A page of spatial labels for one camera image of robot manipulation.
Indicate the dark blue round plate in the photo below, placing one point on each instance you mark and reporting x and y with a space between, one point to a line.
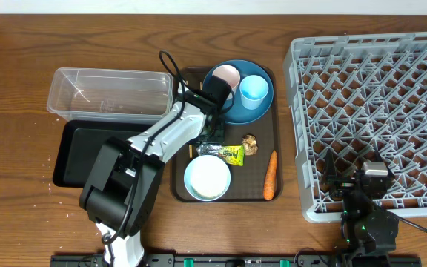
238 115

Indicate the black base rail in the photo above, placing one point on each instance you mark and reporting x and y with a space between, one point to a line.
169 260

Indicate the grey plastic dishwasher rack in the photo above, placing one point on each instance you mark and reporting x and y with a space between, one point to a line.
355 95

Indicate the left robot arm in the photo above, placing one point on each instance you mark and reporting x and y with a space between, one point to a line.
121 188

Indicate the brown mushroom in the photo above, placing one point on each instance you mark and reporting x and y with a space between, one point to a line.
249 144

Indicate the light blue plastic cup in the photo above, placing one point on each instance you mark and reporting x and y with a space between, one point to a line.
253 90

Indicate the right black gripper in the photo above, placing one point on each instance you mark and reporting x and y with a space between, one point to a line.
347 179

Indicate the orange carrot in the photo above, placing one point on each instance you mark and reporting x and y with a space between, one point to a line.
270 177

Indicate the pink plastic cup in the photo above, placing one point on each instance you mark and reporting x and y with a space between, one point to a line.
229 74

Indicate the black plastic tray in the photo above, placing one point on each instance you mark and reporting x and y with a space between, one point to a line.
80 145

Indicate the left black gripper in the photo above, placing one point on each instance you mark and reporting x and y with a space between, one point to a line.
213 130

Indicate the light blue bowl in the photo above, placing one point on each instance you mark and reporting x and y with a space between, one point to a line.
207 178

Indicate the clear plastic bin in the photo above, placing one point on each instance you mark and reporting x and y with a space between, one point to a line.
107 95

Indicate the dark brown serving tray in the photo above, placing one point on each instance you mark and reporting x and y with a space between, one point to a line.
247 181

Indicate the foil and yellow snack wrapper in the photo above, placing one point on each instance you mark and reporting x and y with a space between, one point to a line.
232 155

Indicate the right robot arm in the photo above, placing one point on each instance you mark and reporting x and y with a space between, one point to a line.
369 231

